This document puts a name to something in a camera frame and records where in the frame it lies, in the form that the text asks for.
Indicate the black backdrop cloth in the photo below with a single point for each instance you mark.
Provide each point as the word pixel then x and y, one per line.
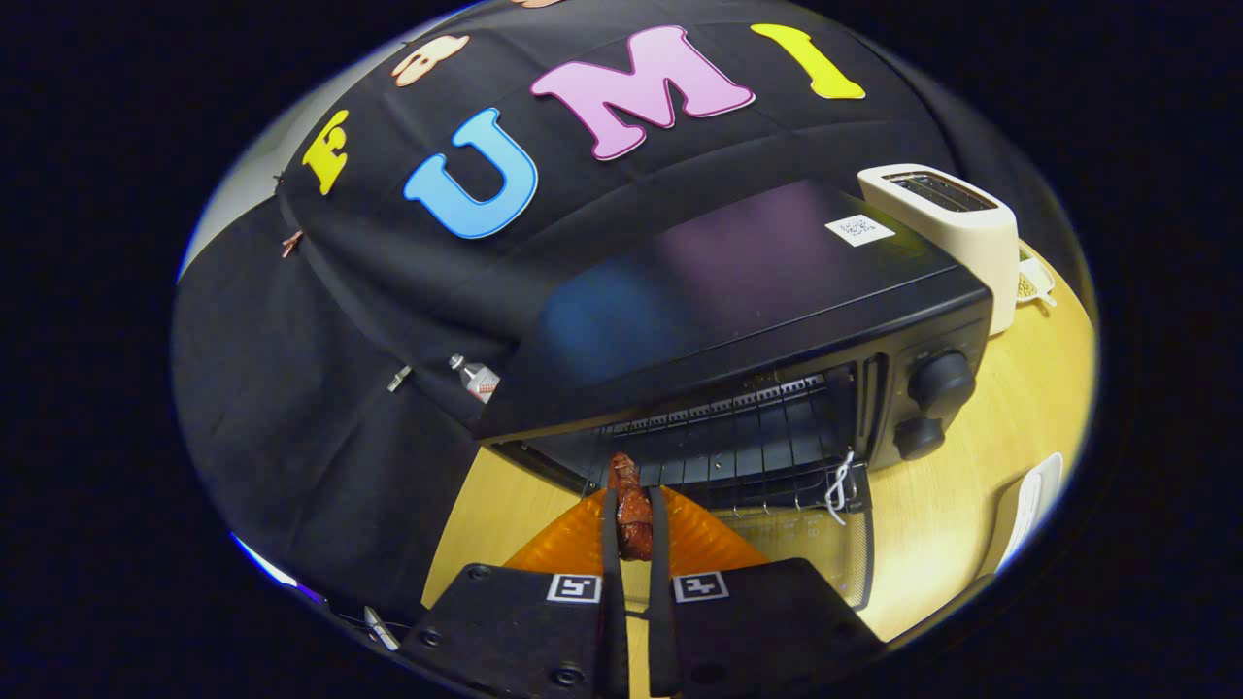
pixel 340 388

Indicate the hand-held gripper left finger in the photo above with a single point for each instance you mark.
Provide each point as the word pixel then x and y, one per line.
pixel 614 621

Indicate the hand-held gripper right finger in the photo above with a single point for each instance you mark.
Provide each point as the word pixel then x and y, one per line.
pixel 660 621

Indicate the small white dish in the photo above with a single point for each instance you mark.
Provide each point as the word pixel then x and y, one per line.
pixel 1034 282

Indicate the small white plate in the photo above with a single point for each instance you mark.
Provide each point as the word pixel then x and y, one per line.
pixel 1029 505

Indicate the clear plastic bottle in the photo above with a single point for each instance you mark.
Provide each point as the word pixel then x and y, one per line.
pixel 478 379

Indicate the white bread toaster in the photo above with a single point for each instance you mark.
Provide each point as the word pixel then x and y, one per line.
pixel 971 243

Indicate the black toaster oven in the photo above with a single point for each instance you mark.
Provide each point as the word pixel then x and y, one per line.
pixel 728 291

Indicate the brown grilled meat piece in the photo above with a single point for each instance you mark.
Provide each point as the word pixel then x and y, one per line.
pixel 633 515

